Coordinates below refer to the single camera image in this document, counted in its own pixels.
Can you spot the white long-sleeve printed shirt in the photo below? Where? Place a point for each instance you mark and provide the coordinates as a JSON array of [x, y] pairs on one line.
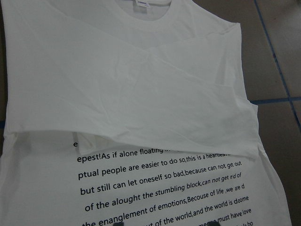
[[129, 106]]

